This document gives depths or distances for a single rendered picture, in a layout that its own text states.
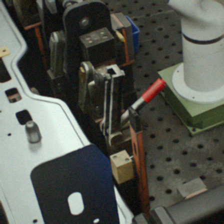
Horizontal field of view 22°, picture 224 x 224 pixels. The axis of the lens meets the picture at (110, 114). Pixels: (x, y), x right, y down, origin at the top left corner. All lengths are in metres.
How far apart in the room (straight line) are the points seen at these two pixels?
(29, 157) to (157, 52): 0.82
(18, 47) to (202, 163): 0.58
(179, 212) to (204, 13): 1.07
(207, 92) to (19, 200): 0.69
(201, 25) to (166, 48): 0.49
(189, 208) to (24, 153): 0.85
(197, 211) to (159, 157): 1.17
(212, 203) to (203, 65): 1.15
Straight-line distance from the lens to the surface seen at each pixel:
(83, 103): 1.33
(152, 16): 2.12
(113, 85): 1.09
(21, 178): 1.23
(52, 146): 1.27
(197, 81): 1.63
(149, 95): 1.16
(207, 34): 1.52
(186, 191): 0.90
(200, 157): 1.61
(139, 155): 1.09
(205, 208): 0.45
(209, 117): 1.65
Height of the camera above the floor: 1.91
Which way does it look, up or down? 44 degrees down
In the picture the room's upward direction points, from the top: 8 degrees counter-clockwise
